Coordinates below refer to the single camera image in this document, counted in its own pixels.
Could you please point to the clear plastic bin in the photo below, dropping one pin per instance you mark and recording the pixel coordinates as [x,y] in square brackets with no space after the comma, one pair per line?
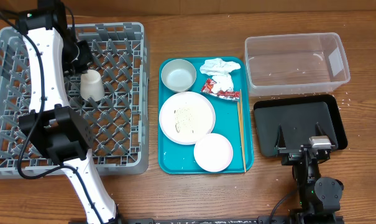
[295,64]

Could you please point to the large white plate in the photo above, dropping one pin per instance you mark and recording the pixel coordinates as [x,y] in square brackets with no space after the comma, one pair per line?
[186,117]

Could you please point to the red sauce packet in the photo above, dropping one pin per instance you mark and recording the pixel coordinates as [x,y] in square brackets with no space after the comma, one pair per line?
[208,88]

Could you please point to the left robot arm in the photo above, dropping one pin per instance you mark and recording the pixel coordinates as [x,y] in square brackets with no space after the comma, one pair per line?
[52,126]

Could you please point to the teal plastic tray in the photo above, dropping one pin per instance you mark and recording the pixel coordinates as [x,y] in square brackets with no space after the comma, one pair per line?
[175,158]

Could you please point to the white plastic cup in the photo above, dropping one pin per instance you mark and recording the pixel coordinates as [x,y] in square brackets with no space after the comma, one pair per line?
[91,85]

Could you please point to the crumpled white napkin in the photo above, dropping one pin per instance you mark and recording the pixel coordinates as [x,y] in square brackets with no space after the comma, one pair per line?
[222,83]
[218,66]

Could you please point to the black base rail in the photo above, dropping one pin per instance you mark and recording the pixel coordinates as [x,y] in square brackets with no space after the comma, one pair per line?
[258,220]

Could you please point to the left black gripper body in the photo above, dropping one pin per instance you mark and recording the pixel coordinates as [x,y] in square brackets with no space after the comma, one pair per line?
[75,57]

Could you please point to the right wooden chopstick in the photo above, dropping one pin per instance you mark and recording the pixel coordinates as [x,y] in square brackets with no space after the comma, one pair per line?
[240,101]

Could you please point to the lower crumpled white napkin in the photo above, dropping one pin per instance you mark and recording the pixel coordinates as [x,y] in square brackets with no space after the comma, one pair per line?
[222,83]

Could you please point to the grey bowl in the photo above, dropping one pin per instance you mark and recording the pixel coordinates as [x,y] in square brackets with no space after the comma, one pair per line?
[178,75]

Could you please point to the left wooden chopstick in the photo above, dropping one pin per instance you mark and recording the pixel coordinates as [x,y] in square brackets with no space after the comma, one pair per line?
[241,135]

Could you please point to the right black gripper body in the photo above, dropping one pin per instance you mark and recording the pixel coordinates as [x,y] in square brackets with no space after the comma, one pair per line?
[291,155]

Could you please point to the black plastic tray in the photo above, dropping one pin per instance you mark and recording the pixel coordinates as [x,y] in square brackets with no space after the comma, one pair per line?
[298,117]

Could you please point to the upper crumpled white napkin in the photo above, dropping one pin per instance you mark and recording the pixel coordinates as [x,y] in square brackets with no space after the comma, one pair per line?
[218,66]

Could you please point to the wooden chopstick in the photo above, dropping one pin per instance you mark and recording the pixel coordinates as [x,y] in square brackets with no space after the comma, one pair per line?
[241,135]
[240,101]

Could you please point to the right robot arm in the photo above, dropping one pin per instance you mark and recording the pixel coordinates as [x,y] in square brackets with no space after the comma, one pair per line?
[319,196]

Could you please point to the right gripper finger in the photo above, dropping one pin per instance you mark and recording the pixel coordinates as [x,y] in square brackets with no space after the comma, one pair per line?
[320,132]
[280,142]

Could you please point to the grey dishwasher rack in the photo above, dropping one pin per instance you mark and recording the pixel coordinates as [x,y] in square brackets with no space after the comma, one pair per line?
[119,121]

